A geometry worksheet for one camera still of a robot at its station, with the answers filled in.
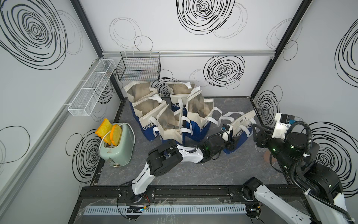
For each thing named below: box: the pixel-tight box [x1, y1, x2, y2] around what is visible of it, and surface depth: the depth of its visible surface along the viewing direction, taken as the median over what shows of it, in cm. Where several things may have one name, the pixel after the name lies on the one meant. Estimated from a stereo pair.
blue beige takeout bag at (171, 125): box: [149, 104, 193, 145], surface depth 77 cm
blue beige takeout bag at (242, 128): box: [222, 110, 258, 155], surface depth 79 cm
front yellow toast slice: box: [110, 124, 123, 147], surface depth 75 cm
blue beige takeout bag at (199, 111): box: [182, 86, 223, 143], surface depth 84 cm
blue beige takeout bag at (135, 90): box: [123, 81, 158, 103], surface depth 92 cm
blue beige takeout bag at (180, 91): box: [166, 81, 196, 117], surface depth 91 cm
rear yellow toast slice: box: [95, 118, 114, 139], surface depth 77 cm
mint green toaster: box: [98, 122, 136, 168], surface depth 77 cm
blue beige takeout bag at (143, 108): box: [129, 93, 167, 141], surface depth 81 cm
